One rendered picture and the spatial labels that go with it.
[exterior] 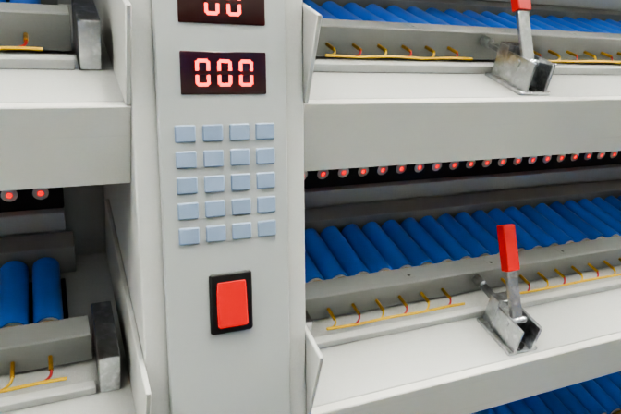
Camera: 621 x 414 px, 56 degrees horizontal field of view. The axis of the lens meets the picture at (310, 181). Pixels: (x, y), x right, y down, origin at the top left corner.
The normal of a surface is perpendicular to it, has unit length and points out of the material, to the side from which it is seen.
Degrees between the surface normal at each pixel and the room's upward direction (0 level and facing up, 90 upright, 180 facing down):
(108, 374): 113
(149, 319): 90
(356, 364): 23
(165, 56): 90
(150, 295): 90
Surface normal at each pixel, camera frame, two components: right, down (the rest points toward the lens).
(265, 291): 0.41, 0.13
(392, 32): 0.38, 0.50
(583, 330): 0.15, -0.86
